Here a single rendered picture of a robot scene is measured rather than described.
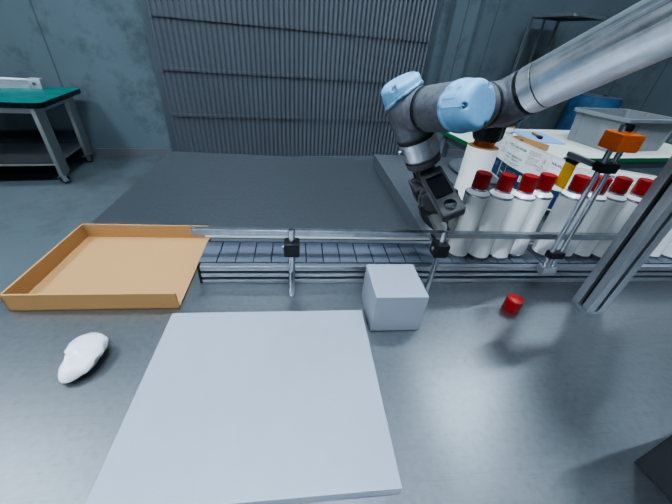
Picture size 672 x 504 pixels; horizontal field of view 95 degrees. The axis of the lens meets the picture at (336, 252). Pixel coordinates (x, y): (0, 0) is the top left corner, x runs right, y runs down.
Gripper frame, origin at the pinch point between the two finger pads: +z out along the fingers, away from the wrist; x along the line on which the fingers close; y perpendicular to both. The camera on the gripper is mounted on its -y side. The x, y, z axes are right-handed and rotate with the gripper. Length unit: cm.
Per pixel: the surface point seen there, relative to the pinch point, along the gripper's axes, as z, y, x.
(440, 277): 7.4, -4.5, 5.6
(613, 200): 9.0, -1.1, -36.5
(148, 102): -68, 330, 190
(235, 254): -19.7, -0.8, 45.1
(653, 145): 116, 142, -184
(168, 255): -24, 5, 62
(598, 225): 14.7, -1.2, -33.3
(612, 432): 15.4, -40.3, -5.8
